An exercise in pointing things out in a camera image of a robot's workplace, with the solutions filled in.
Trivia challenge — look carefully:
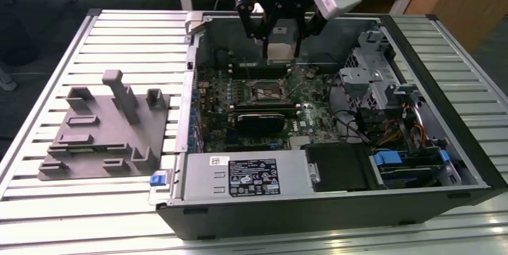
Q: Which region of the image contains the black open PC case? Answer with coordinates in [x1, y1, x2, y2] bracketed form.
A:
[148, 8, 508, 241]

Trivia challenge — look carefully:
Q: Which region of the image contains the black wire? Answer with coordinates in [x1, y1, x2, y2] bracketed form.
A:
[332, 108, 375, 144]

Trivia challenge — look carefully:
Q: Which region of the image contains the silver chipset heatsink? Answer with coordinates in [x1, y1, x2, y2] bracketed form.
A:
[291, 136, 315, 151]

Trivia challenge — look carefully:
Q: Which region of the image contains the CPU socket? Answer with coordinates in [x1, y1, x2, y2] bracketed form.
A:
[248, 78, 292, 104]

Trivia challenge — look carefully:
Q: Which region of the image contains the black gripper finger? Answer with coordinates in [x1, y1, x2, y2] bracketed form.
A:
[236, 0, 279, 59]
[293, 1, 332, 59]

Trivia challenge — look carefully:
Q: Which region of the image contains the black plastic shroud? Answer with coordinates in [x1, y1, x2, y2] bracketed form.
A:
[304, 144, 379, 193]

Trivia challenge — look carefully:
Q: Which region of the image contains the black expansion slot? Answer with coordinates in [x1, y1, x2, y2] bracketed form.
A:
[225, 144, 281, 152]

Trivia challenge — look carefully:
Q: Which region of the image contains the silver metal drive cage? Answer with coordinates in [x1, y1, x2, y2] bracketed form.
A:
[340, 30, 400, 112]

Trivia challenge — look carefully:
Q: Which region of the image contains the hard disk in blue carrier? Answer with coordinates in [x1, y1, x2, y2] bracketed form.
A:
[368, 147, 453, 192]

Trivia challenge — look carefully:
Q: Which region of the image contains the green motherboard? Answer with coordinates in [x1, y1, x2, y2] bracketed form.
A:
[193, 64, 344, 153]

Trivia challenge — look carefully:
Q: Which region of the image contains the orange wire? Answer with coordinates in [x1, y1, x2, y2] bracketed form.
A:
[412, 121, 430, 149]

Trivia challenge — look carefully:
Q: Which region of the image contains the yellow wire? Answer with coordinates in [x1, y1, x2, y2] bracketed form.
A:
[376, 130, 400, 147]

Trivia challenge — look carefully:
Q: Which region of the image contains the grey parts rack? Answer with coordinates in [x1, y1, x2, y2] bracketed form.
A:
[37, 69, 173, 182]

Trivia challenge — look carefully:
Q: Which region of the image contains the black graphics card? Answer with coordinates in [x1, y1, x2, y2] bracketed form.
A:
[237, 112, 287, 137]

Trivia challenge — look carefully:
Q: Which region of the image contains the blue case latch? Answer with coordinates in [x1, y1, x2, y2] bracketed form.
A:
[150, 170, 169, 187]

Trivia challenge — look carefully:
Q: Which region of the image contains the wooden cabinet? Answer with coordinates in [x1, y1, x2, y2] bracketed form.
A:
[404, 0, 508, 57]

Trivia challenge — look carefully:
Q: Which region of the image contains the grey power supply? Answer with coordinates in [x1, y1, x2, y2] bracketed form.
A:
[181, 152, 316, 202]

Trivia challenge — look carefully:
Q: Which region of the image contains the green RAM stick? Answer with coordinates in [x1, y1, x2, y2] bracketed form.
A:
[67, 146, 110, 153]

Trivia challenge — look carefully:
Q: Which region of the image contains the silver CPU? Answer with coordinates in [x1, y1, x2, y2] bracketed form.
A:
[265, 42, 299, 65]

